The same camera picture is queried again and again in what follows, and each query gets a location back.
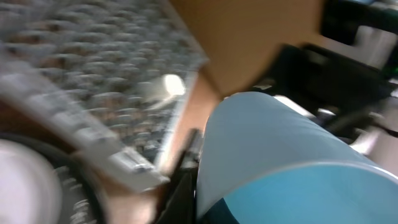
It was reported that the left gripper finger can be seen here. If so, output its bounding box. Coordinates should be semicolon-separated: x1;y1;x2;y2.
155;128;203;224

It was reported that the blue plastic cup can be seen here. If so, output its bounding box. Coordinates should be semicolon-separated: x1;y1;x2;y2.
196;92;397;224

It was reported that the white bowl with food scraps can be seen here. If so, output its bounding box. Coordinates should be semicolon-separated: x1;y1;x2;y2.
1;140;62;224

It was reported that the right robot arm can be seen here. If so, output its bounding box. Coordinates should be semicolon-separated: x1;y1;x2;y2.
252;0;397;144

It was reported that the grey plastic dishwasher rack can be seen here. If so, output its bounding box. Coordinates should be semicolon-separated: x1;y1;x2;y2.
1;0;207;192

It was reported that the round black serving tray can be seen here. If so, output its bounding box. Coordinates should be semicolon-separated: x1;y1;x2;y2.
1;133;109;224

